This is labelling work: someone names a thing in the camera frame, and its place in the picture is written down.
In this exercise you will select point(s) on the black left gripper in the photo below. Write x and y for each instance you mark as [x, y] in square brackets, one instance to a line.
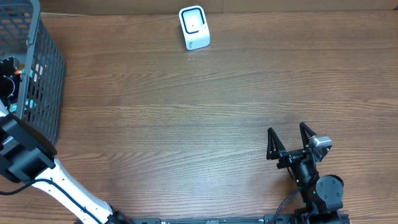
[8, 81]

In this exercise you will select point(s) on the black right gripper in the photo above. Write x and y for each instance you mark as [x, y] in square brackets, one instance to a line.
[276, 151]

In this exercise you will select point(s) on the teal wet wipes packet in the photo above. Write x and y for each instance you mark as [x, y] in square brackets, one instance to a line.
[32, 90]

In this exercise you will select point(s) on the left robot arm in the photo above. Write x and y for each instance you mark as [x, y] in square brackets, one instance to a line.
[33, 162]

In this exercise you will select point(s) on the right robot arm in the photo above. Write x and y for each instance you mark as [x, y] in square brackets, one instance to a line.
[322, 196]

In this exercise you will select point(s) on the white barcode scanner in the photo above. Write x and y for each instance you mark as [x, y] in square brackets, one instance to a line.
[194, 26]

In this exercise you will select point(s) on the grey plastic mesh basket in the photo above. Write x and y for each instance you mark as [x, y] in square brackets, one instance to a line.
[25, 37]

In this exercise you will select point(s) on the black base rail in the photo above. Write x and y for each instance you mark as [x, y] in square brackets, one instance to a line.
[211, 221]

